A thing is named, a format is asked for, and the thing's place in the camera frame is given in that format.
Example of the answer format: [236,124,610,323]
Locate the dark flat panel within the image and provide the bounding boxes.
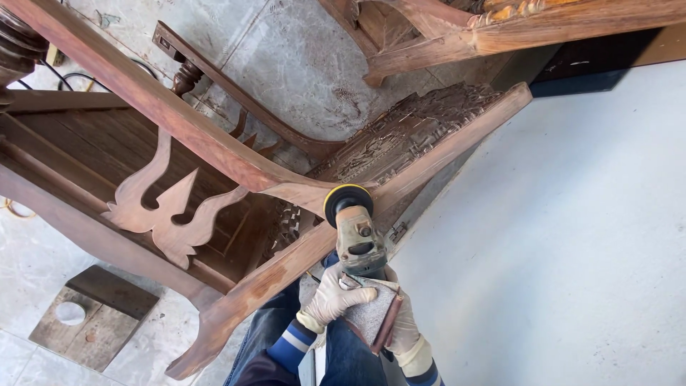
[490,27,665,99]

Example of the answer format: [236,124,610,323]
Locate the person's legs in blue jeans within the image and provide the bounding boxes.
[223,251,388,386]

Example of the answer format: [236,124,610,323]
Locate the person's left hand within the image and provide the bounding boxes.
[299,262,379,334]

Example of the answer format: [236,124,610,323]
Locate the person's right hand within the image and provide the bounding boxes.
[384,265,422,356]

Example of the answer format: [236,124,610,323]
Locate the black power cable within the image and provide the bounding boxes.
[15,58,159,93]

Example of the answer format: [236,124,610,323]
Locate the carved wooden furniture piece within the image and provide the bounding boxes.
[317,0,686,88]

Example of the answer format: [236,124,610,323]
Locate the angle grinder with yellow-rimmed pad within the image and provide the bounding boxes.
[323,184,390,281]

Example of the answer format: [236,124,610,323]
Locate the large carved wooden bench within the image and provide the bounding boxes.
[0,0,533,381]

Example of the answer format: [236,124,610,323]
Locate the grey sandpaper sheet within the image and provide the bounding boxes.
[338,272,404,356]

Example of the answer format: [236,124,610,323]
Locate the yellow cable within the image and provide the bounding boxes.
[0,197,37,221]

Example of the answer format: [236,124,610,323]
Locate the wooden board with round hole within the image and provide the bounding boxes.
[28,265,160,373]

